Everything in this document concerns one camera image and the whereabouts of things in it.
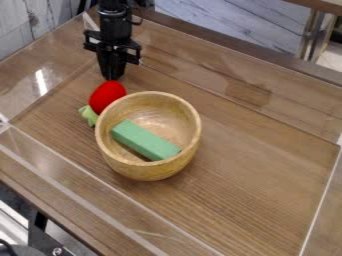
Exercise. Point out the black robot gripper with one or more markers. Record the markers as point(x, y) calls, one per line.
point(114, 36)

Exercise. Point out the red plush strawberry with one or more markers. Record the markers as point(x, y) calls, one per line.
point(109, 92)

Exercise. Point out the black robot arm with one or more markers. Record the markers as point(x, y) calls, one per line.
point(111, 5)

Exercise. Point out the wooden bowl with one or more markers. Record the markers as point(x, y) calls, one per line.
point(166, 115)

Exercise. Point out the green rectangular block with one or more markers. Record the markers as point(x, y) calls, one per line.
point(143, 141)

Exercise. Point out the metal table leg background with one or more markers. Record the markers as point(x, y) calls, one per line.
point(317, 35)

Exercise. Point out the clear acrylic tray wall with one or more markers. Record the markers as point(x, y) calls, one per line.
point(114, 224)

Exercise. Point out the black table frame leg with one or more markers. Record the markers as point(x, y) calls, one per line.
point(40, 240)

